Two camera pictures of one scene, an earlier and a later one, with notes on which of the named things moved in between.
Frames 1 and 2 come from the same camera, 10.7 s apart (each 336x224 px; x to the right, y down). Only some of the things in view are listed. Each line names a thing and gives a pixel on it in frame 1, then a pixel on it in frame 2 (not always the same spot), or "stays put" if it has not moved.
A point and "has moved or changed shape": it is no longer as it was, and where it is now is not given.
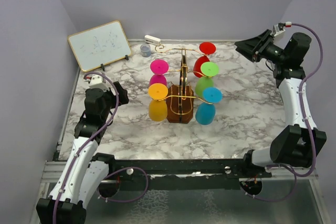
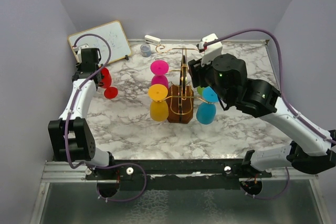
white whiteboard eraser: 149,39 stays put
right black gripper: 253,49 to 197,71
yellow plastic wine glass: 157,93 stays put
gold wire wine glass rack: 179,97 stays put
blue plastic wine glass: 206,111 stays put
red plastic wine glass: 206,48 has moved or changed shape
